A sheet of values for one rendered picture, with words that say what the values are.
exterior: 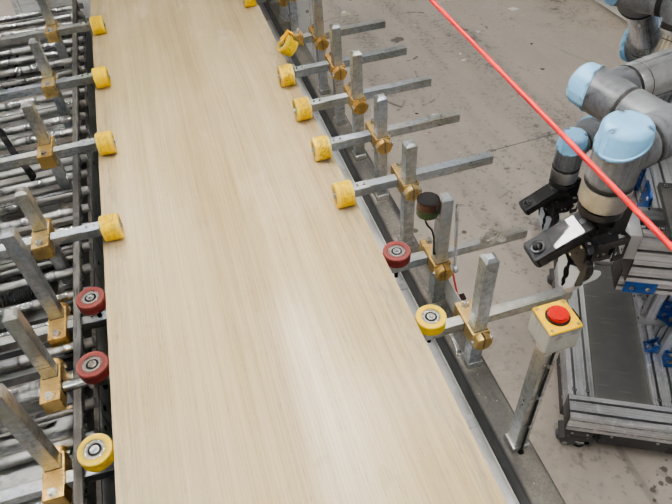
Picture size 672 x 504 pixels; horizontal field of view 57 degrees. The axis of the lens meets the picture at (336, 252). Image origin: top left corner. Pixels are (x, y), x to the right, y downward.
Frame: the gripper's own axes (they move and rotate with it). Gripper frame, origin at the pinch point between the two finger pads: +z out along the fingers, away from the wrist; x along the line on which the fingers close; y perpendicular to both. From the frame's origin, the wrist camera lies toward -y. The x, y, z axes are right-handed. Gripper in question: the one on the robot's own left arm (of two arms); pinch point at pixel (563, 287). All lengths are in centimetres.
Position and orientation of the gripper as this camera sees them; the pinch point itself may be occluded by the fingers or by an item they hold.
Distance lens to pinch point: 121.0
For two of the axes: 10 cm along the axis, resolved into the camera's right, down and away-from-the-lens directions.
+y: 9.6, -2.3, 1.6
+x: -2.8, -6.8, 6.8
